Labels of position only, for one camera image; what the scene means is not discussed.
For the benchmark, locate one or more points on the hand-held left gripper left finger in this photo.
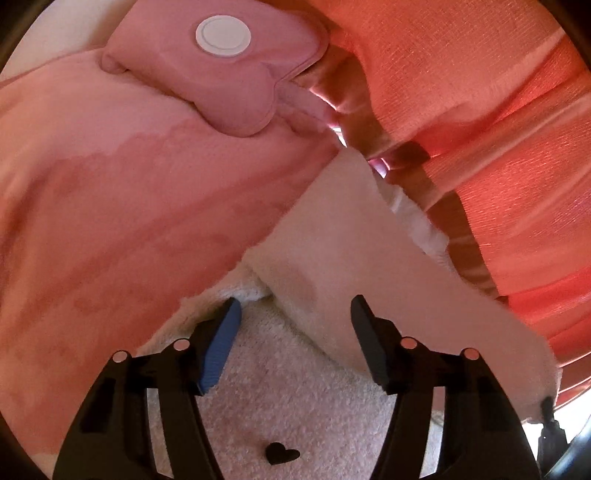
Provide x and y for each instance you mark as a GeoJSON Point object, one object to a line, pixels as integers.
{"type": "Point", "coordinates": [221, 341]}

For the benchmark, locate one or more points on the white fluffy garment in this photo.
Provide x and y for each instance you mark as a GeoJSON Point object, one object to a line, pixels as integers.
{"type": "Point", "coordinates": [300, 415]}

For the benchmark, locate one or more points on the orange curtain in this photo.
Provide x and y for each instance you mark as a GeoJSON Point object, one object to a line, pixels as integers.
{"type": "Point", "coordinates": [485, 92]}

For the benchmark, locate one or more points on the pink cloth with white button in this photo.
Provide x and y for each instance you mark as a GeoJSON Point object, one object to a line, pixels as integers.
{"type": "Point", "coordinates": [221, 83]}

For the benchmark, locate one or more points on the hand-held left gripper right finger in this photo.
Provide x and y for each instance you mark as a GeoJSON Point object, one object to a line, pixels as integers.
{"type": "Point", "coordinates": [369, 341]}

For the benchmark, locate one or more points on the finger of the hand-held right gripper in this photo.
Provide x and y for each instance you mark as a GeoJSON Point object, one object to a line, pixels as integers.
{"type": "Point", "coordinates": [551, 429]}

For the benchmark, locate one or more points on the pink blanket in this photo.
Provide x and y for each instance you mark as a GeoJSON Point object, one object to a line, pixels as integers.
{"type": "Point", "coordinates": [115, 207]}

